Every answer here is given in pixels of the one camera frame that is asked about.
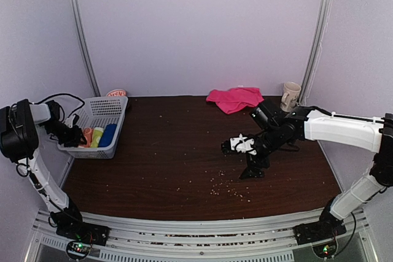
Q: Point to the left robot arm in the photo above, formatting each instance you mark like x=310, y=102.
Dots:
x=20, y=144

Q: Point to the left aluminium post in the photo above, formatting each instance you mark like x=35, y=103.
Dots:
x=82, y=42

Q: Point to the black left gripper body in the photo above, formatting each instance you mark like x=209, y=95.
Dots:
x=64, y=135

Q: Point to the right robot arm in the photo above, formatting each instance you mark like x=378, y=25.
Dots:
x=361, y=146

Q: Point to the aluminium post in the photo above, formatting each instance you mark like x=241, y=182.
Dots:
x=82, y=42
x=316, y=50

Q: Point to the pink towel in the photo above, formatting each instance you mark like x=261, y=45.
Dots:
x=235, y=99

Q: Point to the white plastic basket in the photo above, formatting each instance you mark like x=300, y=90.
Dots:
x=98, y=112

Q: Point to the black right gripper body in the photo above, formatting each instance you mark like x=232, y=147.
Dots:
x=272, y=140

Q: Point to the right aluminium post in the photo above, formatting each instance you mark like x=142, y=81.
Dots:
x=316, y=50

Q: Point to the orange bunny towel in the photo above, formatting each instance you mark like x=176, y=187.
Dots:
x=88, y=135

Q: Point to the red white bowl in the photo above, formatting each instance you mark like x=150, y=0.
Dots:
x=116, y=92

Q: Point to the beige printed mug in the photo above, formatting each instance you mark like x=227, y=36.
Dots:
x=291, y=92

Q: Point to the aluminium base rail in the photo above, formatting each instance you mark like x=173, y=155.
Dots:
x=254, y=239

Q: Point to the blue rolled towel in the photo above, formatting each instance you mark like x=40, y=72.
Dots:
x=107, y=135

